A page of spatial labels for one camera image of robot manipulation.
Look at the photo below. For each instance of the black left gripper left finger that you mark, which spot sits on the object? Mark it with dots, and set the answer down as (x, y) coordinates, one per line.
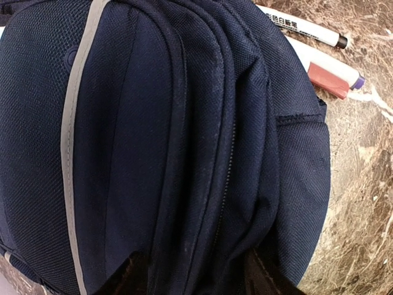
(130, 278)

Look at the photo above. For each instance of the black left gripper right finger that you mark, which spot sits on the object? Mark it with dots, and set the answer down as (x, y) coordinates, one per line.
(262, 277)

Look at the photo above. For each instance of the navy blue student backpack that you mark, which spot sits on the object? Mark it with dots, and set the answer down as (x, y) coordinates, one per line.
(185, 130)

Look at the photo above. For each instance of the red capped white marker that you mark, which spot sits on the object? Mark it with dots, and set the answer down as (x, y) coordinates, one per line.
(328, 81)

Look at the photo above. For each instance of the purple tipped white marker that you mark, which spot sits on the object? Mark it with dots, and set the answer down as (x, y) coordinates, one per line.
(309, 55)

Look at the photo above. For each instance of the black tipped whiteboard marker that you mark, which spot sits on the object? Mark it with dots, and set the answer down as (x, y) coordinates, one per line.
(305, 27)

